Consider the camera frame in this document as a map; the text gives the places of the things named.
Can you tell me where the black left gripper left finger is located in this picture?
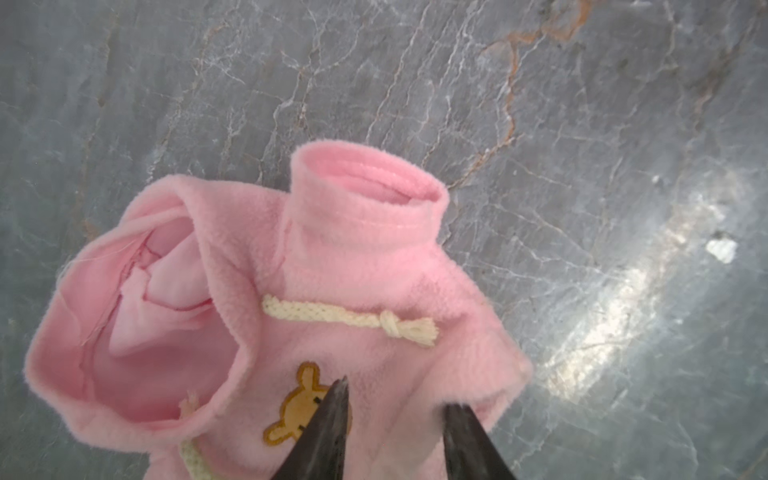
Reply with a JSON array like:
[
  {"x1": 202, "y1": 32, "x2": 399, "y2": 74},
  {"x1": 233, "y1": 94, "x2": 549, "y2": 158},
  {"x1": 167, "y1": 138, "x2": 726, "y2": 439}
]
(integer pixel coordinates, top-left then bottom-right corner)
[{"x1": 272, "y1": 377, "x2": 350, "y2": 480}]

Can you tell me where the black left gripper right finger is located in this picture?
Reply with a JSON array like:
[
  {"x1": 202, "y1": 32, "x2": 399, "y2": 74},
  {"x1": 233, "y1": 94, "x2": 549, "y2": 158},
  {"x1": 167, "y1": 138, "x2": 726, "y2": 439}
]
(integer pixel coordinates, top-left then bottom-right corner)
[{"x1": 443, "y1": 403, "x2": 516, "y2": 480}]

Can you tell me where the pink fleece teddy hoodie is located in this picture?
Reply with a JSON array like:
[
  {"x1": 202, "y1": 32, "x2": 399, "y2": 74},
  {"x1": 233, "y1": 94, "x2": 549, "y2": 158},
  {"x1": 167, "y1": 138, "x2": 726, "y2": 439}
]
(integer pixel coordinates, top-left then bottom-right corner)
[{"x1": 25, "y1": 140, "x2": 532, "y2": 479}]

